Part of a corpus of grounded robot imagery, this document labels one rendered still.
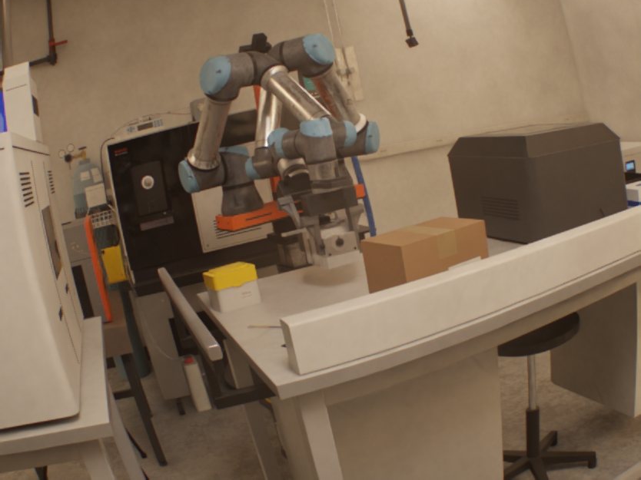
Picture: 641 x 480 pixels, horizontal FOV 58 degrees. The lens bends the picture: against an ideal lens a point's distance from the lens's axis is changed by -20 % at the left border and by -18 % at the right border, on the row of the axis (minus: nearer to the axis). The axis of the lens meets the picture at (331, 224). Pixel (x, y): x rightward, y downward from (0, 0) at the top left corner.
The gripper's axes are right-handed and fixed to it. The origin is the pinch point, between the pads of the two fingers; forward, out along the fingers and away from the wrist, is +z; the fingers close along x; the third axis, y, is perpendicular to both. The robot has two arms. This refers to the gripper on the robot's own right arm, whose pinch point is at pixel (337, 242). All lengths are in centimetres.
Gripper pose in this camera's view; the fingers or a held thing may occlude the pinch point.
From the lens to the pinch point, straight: 178.2
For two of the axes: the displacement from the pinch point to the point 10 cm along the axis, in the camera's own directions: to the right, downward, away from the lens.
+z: 1.8, 9.7, 1.5
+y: -3.6, -0.8, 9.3
